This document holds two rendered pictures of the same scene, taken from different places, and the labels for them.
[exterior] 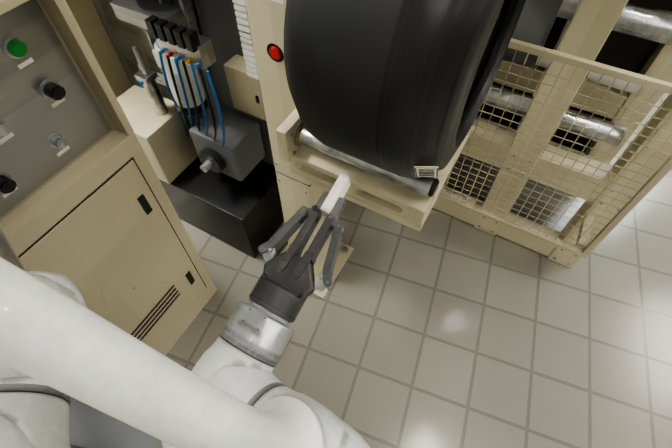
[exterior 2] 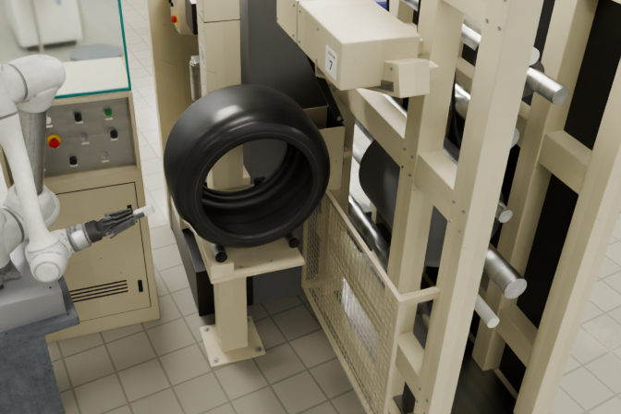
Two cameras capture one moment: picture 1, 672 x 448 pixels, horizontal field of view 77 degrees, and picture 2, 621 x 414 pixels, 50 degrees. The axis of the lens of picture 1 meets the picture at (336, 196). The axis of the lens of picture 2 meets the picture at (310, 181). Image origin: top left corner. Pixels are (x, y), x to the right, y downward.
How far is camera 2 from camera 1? 1.97 m
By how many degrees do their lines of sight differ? 35
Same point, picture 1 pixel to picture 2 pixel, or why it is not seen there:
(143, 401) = (23, 192)
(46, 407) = (15, 227)
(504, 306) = not seen: outside the picture
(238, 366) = (61, 234)
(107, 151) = (123, 171)
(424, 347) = not seen: outside the picture
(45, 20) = (126, 106)
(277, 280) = (99, 225)
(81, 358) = (21, 176)
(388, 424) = not seen: outside the picture
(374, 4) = (176, 142)
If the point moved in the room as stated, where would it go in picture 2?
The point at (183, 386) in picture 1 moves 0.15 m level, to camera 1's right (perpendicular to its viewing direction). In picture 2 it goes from (32, 197) to (58, 216)
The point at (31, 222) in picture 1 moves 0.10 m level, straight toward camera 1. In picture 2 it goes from (71, 182) to (69, 195)
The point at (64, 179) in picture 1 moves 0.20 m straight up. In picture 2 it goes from (97, 173) to (91, 132)
